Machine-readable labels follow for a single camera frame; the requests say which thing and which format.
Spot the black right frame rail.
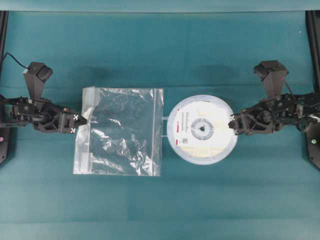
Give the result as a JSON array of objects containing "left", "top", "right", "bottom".
[{"left": 305, "top": 10, "right": 320, "bottom": 92}]

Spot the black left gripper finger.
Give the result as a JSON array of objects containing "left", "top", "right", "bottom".
[
  {"left": 71, "top": 114, "right": 88, "bottom": 126},
  {"left": 69, "top": 124, "right": 79, "bottom": 134}
]

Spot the black left frame rail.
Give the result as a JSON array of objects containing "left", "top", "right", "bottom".
[{"left": 0, "top": 10, "right": 9, "bottom": 58}]

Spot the black left camera cable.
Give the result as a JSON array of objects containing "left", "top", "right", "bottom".
[{"left": 3, "top": 51, "right": 29, "bottom": 69}]

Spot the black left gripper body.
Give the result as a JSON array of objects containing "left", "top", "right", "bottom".
[{"left": 7, "top": 96, "right": 74, "bottom": 133}]

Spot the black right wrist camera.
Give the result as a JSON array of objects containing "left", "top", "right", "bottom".
[{"left": 253, "top": 60, "right": 289, "bottom": 98}]

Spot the black frame rail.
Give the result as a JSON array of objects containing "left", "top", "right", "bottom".
[
  {"left": 305, "top": 10, "right": 320, "bottom": 92},
  {"left": 0, "top": 10, "right": 9, "bottom": 58}
]

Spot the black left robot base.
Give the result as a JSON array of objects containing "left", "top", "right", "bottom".
[{"left": 0, "top": 128, "right": 17, "bottom": 166}]

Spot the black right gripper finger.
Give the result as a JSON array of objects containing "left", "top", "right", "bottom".
[
  {"left": 229, "top": 113, "right": 242, "bottom": 125},
  {"left": 231, "top": 124, "right": 242, "bottom": 136}
]

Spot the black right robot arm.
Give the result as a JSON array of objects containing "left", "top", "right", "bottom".
[{"left": 228, "top": 92, "right": 320, "bottom": 136}]

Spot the white component reel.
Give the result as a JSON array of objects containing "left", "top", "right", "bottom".
[{"left": 166, "top": 95, "right": 238, "bottom": 165}]

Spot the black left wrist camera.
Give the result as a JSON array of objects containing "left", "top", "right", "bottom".
[{"left": 23, "top": 61, "right": 53, "bottom": 100}]

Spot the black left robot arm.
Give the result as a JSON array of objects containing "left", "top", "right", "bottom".
[{"left": 0, "top": 96, "right": 88, "bottom": 134}]

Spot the clear plastic zip bag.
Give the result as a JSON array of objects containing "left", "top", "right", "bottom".
[{"left": 73, "top": 86, "right": 164, "bottom": 177}]

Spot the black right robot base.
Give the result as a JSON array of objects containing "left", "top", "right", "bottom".
[{"left": 305, "top": 124, "right": 320, "bottom": 170}]

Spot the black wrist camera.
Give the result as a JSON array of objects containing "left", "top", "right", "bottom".
[
  {"left": 253, "top": 60, "right": 289, "bottom": 98},
  {"left": 23, "top": 61, "right": 53, "bottom": 100}
]

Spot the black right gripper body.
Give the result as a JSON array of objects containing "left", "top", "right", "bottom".
[{"left": 238, "top": 94, "right": 303, "bottom": 136}]

